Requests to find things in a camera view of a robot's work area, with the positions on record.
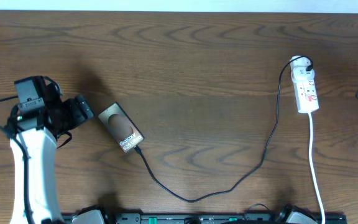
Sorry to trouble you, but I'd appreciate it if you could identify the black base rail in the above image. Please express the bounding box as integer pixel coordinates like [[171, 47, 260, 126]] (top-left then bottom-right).
[[62, 211, 348, 224]]

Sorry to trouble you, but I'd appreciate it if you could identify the black charging cable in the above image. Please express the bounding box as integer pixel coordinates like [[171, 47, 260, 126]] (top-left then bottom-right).
[[134, 55, 314, 203]]

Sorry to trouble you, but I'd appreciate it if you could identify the white USB charger plug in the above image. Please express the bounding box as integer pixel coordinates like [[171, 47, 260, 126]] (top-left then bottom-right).
[[290, 55, 315, 83]]

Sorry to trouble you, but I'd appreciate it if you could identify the black left camera cable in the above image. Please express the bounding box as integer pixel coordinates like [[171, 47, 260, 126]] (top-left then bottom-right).
[[0, 76, 73, 224]]

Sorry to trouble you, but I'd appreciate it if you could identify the white power strip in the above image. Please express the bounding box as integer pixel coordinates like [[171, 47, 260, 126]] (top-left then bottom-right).
[[291, 68, 319, 114]]

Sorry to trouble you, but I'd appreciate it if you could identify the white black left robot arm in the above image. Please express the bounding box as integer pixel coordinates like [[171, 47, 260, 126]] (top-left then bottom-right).
[[5, 76, 94, 223]]

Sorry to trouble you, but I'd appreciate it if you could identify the white power strip cord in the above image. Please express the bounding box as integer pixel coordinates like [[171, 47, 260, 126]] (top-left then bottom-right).
[[308, 111, 326, 224]]

